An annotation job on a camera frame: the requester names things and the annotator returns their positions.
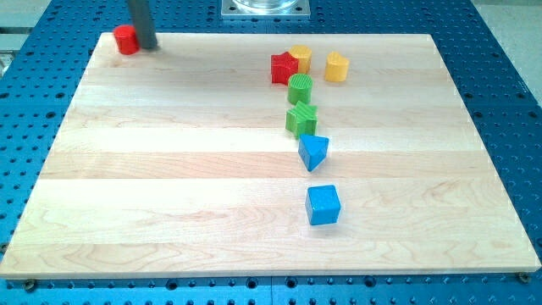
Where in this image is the green star block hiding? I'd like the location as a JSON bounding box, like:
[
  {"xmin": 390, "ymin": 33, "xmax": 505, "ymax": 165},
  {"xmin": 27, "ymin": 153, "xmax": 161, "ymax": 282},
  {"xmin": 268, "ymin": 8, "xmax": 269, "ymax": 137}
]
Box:
[{"xmin": 285, "ymin": 102, "xmax": 318, "ymax": 139}]

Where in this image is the red star block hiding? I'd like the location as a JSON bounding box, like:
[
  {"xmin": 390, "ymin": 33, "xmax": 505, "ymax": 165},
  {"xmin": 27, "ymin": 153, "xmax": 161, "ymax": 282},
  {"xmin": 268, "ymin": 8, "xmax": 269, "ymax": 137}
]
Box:
[{"xmin": 270, "ymin": 52, "xmax": 299, "ymax": 85}]

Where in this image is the blue triangle block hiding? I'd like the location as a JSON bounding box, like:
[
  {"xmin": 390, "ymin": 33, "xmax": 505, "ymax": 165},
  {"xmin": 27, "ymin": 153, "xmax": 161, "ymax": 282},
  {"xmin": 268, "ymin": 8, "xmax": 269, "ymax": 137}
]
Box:
[{"xmin": 298, "ymin": 134, "xmax": 329, "ymax": 172}]

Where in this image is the light wooden board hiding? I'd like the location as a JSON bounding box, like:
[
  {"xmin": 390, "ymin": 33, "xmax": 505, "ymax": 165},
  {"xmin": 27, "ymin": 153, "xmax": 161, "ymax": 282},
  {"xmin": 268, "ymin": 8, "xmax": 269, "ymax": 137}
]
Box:
[{"xmin": 1, "ymin": 33, "xmax": 540, "ymax": 280}]

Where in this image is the blue cube block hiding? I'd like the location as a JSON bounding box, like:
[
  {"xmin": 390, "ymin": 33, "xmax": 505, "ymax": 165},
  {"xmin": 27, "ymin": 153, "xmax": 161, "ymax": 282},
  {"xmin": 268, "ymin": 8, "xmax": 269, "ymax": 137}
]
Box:
[{"xmin": 305, "ymin": 185, "xmax": 341, "ymax": 225}]

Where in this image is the green cylinder block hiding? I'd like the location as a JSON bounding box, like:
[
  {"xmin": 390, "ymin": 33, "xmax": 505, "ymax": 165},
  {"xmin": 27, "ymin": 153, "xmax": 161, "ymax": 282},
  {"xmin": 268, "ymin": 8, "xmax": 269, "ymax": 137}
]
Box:
[{"xmin": 287, "ymin": 74, "xmax": 313, "ymax": 105}]

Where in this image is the yellow cylinder block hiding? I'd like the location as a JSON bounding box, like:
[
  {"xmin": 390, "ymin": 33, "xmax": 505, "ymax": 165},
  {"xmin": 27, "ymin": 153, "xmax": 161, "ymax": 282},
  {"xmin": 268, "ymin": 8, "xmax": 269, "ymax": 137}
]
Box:
[{"xmin": 288, "ymin": 45, "xmax": 312, "ymax": 74}]

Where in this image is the yellow heart block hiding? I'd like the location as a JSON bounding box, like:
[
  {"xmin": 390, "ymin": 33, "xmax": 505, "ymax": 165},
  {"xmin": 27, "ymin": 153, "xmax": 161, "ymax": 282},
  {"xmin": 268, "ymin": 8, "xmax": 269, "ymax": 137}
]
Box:
[{"xmin": 324, "ymin": 52, "xmax": 350, "ymax": 82}]

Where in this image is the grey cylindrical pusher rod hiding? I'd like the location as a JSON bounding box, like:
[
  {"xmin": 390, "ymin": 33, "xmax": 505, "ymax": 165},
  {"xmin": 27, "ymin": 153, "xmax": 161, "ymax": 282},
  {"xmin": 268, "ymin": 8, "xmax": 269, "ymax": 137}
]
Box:
[{"xmin": 126, "ymin": 0, "xmax": 158, "ymax": 50}]

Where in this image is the red cylinder block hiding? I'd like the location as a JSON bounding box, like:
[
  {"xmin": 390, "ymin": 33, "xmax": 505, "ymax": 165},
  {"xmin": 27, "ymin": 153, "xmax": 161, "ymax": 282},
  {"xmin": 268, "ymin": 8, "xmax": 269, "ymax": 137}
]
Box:
[{"xmin": 113, "ymin": 25, "xmax": 140, "ymax": 55}]

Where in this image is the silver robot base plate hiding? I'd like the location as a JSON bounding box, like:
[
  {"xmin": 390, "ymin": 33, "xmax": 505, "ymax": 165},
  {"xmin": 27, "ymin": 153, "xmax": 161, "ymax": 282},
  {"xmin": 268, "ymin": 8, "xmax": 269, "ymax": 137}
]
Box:
[{"xmin": 220, "ymin": 0, "xmax": 311, "ymax": 19}]

